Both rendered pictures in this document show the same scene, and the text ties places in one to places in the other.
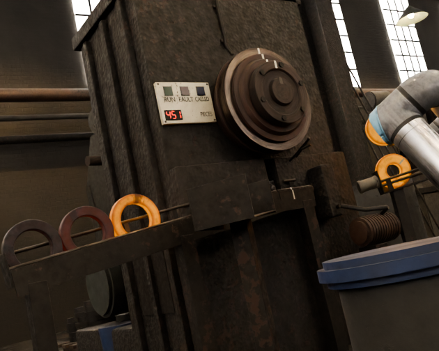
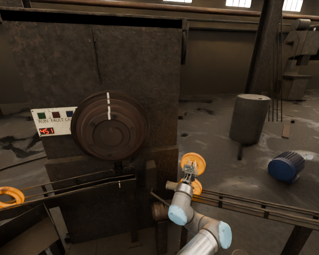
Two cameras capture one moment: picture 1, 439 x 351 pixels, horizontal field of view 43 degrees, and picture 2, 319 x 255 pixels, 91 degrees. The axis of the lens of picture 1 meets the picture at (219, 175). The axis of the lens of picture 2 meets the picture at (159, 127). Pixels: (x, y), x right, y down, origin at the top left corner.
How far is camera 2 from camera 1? 2.13 m
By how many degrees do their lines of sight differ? 39
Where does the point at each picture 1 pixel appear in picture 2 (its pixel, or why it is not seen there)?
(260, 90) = (89, 138)
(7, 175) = not seen: hidden behind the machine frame
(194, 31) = (69, 65)
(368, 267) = not seen: outside the picture
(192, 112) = (63, 128)
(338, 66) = (275, 14)
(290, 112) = (119, 149)
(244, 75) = (84, 120)
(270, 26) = (147, 55)
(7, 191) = not seen: hidden behind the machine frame
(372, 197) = (243, 106)
